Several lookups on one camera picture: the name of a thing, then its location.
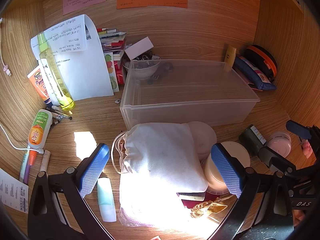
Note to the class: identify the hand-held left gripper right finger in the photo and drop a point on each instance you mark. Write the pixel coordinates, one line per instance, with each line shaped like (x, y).
(226, 172)

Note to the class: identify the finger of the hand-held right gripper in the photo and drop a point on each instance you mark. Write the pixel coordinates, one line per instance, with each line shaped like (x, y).
(298, 129)
(275, 158)

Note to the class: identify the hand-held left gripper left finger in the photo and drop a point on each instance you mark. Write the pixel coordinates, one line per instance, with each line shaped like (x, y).
(95, 170)

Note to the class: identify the pink round jar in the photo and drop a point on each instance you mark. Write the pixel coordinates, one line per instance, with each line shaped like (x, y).
(280, 142)

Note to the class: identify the cream round jar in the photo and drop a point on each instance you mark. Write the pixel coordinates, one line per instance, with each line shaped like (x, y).
(236, 152)

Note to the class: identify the dark green bottle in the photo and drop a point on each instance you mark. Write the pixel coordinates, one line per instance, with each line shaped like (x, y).
(251, 138)

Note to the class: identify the pink round puff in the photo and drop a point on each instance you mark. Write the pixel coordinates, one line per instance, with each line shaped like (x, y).
(203, 137)

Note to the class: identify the clear plastic storage box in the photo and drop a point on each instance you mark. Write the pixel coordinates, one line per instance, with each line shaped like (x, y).
(190, 97)

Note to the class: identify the wooden desktop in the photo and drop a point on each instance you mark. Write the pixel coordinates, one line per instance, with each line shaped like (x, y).
(100, 120)

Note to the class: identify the light blue tube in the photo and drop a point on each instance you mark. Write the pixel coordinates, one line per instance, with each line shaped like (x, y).
(106, 200)

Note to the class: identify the red booklet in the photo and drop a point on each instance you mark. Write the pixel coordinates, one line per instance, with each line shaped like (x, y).
(187, 201)

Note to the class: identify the white lip balm tube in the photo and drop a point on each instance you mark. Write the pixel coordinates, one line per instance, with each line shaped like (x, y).
(45, 160)

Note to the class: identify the orange highlighter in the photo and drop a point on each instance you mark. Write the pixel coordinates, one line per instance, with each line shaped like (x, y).
(32, 157)

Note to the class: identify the bunch of pens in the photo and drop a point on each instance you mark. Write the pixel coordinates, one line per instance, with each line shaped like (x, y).
(60, 113)

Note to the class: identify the blue fabric pouch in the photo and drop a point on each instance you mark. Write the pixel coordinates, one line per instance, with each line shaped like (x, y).
(255, 73)

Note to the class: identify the black orange round case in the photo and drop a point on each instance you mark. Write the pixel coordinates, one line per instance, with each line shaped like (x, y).
(265, 55)

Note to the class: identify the printed paper leaflet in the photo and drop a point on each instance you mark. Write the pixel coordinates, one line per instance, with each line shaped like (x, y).
(12, 192)

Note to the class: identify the red box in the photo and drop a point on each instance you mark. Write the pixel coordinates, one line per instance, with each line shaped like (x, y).
(119, 76)

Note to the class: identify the yellow small bottle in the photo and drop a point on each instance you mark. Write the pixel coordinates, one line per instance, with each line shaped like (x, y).
(230, 57)

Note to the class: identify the yellow spray bottle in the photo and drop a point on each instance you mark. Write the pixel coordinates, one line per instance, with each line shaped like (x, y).
(56, 75)

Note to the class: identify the fruit sticker sheet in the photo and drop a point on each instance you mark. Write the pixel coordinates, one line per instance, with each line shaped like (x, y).
(110, 67)

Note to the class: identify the orange sunscreen tube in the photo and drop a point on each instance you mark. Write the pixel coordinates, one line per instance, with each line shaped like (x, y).
(38, 82)

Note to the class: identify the white paper sheets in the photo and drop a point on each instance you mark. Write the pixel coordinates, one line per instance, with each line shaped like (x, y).
(87, 65)

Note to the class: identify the white bowl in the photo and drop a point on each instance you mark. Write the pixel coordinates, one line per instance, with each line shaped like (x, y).
(142, 70)

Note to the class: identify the white card box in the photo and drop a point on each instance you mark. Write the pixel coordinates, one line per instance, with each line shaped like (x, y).
(138, 47)

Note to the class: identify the stack of cards and booklets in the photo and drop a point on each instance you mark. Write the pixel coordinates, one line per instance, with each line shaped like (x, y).
(112, 40)

